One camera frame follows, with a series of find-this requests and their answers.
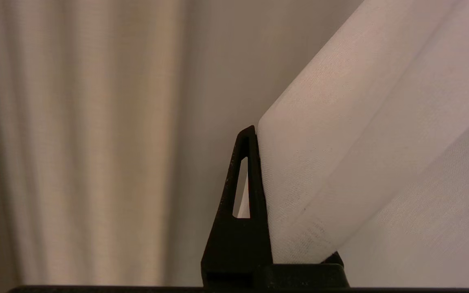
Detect white sheer curtain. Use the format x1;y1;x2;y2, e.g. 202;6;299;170
237;0;469;288

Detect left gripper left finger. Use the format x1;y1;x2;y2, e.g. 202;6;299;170
201;125;274;288

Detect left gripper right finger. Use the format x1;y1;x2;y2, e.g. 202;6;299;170
273;251;350;288

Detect beige pleated curtain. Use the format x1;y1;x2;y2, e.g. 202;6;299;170
0;0;192;287

